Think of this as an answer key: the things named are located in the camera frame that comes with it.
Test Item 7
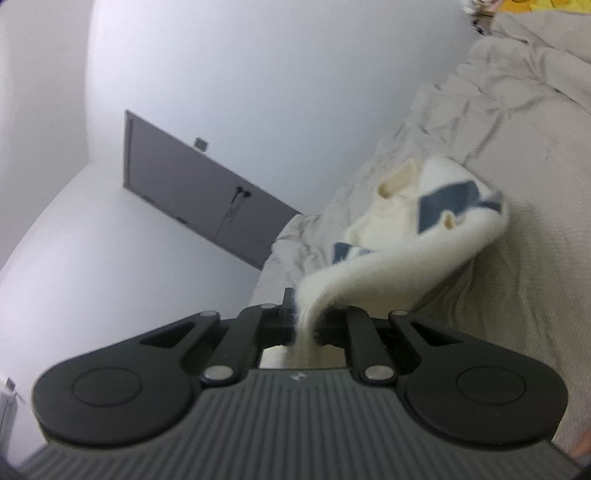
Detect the yellow patterned cloth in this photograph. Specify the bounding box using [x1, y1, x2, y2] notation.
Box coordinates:
[461, 0, 591, 17]

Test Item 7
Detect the grey wall cabinet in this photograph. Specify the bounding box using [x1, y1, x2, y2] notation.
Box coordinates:
[123, 110, 297, 270]

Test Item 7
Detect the grey bed sheet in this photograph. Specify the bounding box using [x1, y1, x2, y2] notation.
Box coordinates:
[248, 8, 591, 458]

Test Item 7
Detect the white navy striped fleece sweater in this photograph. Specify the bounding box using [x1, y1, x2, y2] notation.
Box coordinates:
[287, 156, 509, 368]

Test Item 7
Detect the white wall socket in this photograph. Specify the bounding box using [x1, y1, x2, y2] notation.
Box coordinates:
[193, 137, 208, 152]

